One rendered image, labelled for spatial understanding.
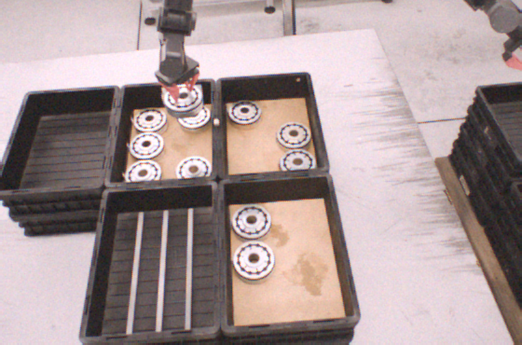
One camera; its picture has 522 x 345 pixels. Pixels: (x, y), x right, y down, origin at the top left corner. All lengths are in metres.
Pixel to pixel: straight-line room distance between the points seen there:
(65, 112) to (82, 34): 1.86
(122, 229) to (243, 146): 0.43
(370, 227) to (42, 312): 0.94
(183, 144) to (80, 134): 0.34
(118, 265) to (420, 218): 0.87
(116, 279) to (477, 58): 2.60
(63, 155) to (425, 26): 2.54
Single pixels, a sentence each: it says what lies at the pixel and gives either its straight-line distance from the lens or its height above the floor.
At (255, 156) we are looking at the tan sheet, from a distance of 1.44.
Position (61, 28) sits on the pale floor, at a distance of 3.64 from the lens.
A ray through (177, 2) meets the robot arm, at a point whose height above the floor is 1.35.
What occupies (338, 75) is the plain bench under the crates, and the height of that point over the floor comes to 0.70.
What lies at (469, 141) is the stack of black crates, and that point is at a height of 0.38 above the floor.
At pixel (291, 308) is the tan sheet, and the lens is 1.20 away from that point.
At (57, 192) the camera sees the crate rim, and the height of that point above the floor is 0.92.
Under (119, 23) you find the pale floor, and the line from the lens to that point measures 3.54.
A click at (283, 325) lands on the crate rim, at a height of 0.93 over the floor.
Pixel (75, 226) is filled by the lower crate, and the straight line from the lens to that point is 1.53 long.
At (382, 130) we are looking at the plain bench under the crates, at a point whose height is 0.70.
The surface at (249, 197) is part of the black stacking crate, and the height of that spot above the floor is 0.86.
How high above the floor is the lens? 1.95
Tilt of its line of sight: 50 degrees down
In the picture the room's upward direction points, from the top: 3 degrees counter-clockwise
